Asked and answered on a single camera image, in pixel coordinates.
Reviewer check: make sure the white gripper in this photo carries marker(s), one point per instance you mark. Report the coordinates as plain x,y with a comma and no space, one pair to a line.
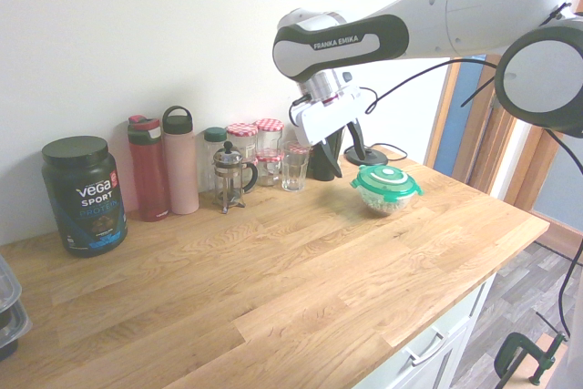
332,115

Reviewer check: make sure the green round container lid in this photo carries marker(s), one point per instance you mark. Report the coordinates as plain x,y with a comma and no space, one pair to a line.
387,179

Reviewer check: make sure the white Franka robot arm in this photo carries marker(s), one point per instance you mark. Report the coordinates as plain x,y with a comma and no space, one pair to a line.
455,11

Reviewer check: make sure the small jar red checkered lid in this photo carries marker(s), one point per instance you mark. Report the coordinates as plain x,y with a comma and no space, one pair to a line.
298,147
269,170

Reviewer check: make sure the clear plastic food container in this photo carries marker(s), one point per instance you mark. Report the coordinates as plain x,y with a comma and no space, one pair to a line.
385,206

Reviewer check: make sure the tall jar red checkered lid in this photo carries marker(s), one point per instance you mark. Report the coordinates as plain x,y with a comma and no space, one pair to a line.
269,136
243,138

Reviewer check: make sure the clear jar green lid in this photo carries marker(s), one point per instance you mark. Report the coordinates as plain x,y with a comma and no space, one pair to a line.
213,147

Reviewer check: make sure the clear plastic tray container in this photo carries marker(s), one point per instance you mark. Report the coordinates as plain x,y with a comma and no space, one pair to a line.
7,284
13,325

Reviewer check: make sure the black shaker bottle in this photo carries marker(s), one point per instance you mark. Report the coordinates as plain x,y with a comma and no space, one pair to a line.
319,170

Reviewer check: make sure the black round stand base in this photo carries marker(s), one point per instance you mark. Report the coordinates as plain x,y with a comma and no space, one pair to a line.
375,157

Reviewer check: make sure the clear drinking glass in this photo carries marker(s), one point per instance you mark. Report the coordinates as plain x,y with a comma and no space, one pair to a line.
295,170

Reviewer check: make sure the glass French press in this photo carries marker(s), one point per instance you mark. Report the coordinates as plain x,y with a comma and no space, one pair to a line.
229,175

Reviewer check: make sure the pink water bottle black cap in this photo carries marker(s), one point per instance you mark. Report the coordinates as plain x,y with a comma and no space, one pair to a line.
181,170

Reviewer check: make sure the red water bottle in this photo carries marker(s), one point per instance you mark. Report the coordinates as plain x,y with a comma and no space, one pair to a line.
148,175

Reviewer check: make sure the pale green cabinet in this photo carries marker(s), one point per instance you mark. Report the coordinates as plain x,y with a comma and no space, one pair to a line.
437,361

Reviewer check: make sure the green metal clamp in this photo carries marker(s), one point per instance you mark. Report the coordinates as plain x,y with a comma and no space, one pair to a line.
510,352

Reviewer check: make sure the black Vega protein tub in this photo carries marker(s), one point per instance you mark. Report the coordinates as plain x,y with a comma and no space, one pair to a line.
84,197

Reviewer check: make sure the wooden door frame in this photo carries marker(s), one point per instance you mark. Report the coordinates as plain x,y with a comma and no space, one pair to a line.
505,147

